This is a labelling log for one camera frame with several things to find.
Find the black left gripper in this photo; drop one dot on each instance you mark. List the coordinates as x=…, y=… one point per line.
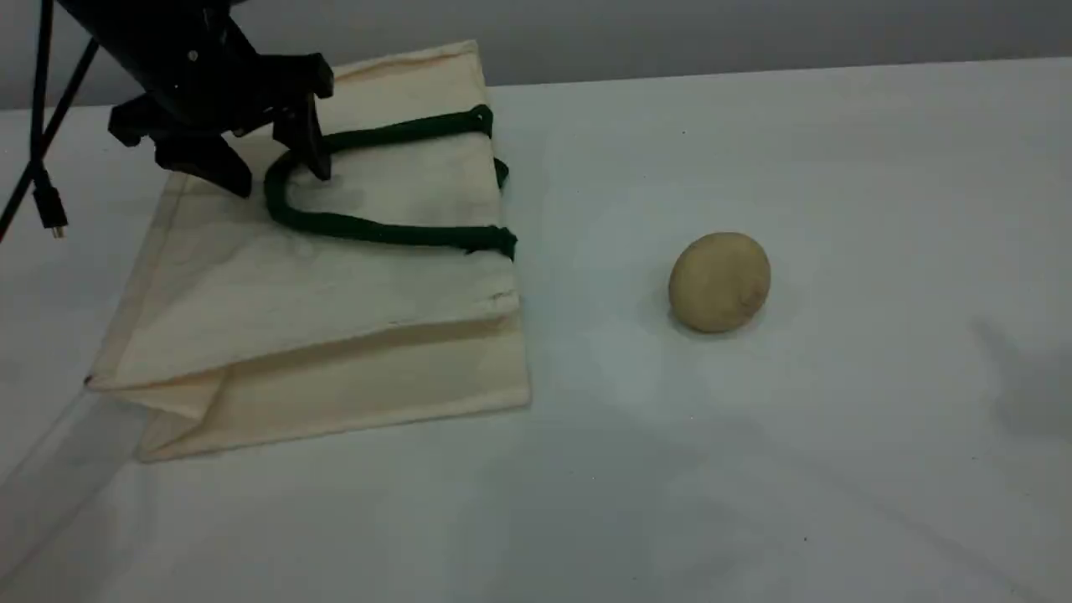
x=201, y=88

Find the tan potato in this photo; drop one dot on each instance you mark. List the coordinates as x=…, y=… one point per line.
x=720, y=283

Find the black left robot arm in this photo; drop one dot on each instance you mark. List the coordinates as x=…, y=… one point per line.
x=151, y=12

